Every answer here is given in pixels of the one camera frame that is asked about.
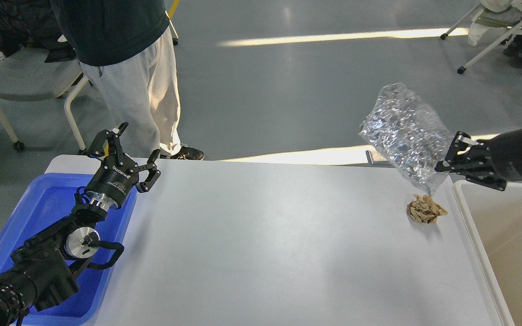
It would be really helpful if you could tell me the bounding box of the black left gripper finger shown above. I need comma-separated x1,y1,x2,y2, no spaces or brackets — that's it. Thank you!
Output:
128,150,161,193
82,122,129,167

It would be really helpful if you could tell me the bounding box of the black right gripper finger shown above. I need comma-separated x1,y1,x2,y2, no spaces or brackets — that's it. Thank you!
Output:
435,163,507,191
442,131,488,166

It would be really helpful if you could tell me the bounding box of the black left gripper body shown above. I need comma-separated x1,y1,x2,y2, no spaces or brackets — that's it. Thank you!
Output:
84,155,140,209

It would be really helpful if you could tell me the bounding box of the silver foil bag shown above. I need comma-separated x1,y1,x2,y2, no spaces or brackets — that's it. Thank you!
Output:
358,82,454,195

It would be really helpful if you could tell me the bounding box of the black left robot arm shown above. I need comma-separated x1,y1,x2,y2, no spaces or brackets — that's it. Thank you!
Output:
0,122,161,326

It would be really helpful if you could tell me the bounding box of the white plastic bin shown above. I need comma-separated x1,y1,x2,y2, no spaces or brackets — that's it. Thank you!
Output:
453,180,522,326

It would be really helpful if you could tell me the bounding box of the crumpled brown paper ball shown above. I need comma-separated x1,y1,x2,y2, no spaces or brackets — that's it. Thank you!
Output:
406,194,448,224

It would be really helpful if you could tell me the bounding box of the person in grey trousers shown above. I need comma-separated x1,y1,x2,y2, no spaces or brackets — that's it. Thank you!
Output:
50,0,204,160

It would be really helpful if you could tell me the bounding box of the white chair top right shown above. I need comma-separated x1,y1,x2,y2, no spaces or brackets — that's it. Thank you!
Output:
440,0,522,74

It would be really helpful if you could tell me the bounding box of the black jacket on chair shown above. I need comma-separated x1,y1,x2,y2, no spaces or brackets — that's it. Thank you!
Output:
0,0,76,62

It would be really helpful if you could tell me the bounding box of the grey chair white frame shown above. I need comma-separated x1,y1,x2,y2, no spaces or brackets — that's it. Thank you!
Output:
0,48,89,154

